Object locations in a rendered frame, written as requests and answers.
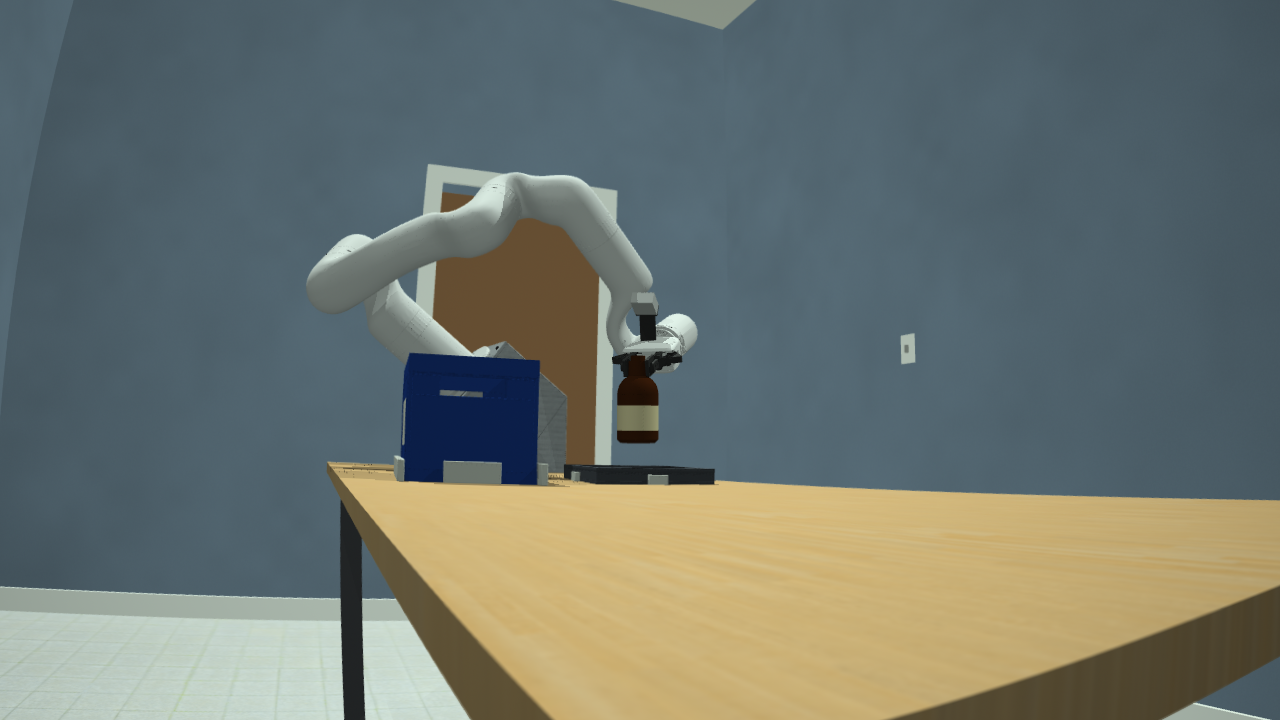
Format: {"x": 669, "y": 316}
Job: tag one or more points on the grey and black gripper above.
{"x": 662, "y": 355}

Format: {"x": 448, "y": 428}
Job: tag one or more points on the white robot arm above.
{"x": 358, "y": 269}

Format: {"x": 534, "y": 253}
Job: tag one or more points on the brown glass bottle with beige label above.
{"x": 637, "y": 405}

